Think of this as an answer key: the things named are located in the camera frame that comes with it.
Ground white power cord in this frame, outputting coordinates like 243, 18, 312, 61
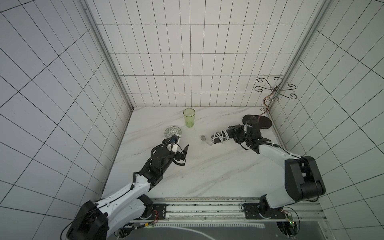
200, 129, 233, 147

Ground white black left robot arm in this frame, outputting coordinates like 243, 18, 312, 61
62, 142, 188, 240

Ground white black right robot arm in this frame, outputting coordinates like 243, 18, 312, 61
227, 116, 326, 214

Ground green patterned ceramic bowl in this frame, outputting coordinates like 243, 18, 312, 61
164, 126, 182, 139

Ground green glass tumbler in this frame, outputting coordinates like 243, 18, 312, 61
183, 108, 196, 128

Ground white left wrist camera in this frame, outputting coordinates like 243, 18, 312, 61
167, 134, 181, 153

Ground black wire jewelry stand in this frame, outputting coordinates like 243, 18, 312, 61
242, 78, 298, 130

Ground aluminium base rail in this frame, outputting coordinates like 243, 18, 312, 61
152, 198, 326, 224

